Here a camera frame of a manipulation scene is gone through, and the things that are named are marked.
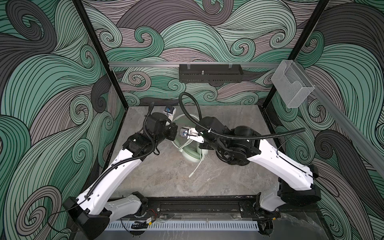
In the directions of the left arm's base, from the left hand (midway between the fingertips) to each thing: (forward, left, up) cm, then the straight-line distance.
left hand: (174, 122), depth 70 cm
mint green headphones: (-12, -7, +2) cm, 14 cm away
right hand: (-7, -13, +6) cm, 16 cm away
